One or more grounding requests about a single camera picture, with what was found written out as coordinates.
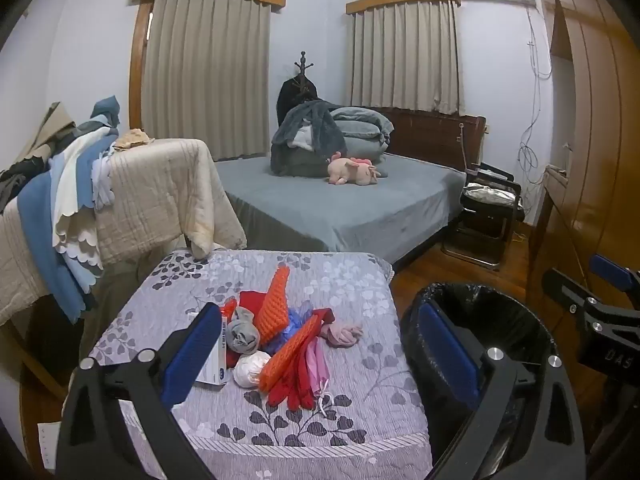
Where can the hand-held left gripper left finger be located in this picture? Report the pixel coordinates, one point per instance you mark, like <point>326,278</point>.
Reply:
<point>192,350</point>

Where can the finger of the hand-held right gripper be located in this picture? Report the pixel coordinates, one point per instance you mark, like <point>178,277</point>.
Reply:
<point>562,284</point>
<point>607,270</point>

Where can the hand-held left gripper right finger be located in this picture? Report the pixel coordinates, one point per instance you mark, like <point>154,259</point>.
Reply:
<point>450,355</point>

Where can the white medicine box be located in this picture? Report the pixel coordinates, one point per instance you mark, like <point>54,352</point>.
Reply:
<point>216,360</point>

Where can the grey sock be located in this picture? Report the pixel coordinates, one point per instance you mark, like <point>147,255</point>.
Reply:
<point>242,332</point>

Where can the orange-red plastic bag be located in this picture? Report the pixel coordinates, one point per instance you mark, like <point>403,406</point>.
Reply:
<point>229,311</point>

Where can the white tissue ball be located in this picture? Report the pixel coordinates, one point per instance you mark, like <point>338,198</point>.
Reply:
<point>252,370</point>

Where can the trash bin with black bag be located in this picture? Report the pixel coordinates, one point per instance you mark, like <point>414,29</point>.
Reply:
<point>505,320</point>

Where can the orange foam mesh sleeve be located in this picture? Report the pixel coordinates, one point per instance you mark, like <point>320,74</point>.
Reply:
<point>275,300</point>

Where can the orange knitted gloves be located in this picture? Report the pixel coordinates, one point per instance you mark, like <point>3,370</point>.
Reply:
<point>290,355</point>

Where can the blue plastic bag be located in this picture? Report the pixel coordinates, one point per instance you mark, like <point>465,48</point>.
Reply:
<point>294,321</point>

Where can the pink mesh fabric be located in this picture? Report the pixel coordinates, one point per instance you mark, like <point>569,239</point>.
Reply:
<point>315,365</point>

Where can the black metal chair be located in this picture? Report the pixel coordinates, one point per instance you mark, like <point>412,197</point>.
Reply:
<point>480,230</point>

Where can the wooden side table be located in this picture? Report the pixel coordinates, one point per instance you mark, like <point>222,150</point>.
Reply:
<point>552,180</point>

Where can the silver chair cushion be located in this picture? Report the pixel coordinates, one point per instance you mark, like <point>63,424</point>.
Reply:
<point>490,195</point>

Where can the grey floral quilt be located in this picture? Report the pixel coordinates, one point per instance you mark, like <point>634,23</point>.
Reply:
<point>350,430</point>

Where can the wooden wardrobe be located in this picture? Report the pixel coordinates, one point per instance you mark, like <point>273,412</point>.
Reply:
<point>595,110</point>

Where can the beige quilt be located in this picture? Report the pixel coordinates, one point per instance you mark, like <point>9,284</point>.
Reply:
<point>150,195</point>

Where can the white paper sheet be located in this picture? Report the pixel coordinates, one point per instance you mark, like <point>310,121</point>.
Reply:
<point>47,447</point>

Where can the bed with grey sheet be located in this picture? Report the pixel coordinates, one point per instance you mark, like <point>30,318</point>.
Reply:
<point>325,210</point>

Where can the light blue scalloped cloth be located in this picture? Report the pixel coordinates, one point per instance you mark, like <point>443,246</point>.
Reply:
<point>102,180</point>

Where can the white scalloped cloth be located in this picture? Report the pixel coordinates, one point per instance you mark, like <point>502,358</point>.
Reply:
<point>70,200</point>

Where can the dark wooden headboard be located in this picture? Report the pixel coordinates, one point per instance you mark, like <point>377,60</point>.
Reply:
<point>425,135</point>

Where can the pink plush toy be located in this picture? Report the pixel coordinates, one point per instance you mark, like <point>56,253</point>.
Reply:
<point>350,170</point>

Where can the peach cloth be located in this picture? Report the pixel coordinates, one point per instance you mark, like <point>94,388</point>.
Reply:
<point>132,139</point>

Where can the white folded cloth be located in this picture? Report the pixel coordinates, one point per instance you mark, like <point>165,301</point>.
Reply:
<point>303,139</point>

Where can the grey folded duvet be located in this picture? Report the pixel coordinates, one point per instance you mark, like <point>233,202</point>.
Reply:
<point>360,125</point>

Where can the dark clothing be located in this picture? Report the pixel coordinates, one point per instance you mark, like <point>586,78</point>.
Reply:
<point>20,172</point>

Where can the dark grey fleece blanket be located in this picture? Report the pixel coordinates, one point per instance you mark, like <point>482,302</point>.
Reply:
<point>300,120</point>

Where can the grey-blue cloth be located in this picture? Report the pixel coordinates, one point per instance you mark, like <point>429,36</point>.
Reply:
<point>105,110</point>

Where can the khaki cloth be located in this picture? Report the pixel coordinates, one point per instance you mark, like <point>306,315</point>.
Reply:
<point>55,125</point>

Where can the wide beige curtain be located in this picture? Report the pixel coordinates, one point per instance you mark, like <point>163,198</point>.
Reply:
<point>205,75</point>

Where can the wooden coat rack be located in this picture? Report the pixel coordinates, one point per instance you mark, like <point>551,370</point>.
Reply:
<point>303,67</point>

